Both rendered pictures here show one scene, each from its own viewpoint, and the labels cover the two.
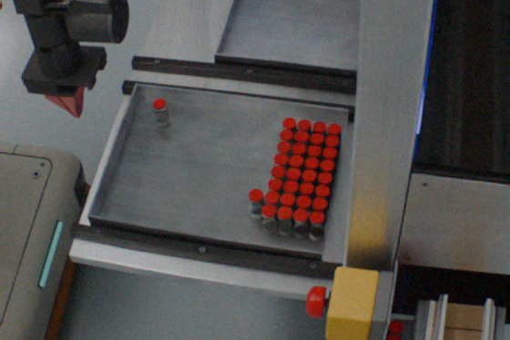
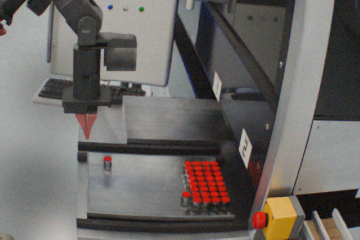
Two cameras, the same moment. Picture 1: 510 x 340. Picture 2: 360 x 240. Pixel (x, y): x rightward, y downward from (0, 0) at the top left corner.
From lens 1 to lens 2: 56 cm
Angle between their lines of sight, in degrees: 32
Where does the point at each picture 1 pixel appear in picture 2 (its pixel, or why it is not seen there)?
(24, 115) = not seen: outside the picture
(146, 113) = (95, 168)
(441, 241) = (318, 170)
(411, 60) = (323, 40)
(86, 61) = (101, 93)
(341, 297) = (277, 209)
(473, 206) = (337, 139)
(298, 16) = (162, 124)
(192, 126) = (126, 174)
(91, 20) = (123, 51)
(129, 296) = not seen: outside the picture
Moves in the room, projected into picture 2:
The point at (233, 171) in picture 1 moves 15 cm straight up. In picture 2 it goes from (160, 192) to (166, 140)
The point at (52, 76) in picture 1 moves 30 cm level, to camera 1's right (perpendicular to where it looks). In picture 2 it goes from (84, 98) to (224, 88)
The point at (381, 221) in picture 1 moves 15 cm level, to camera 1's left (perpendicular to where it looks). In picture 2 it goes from (292, 161) to (229, 172)
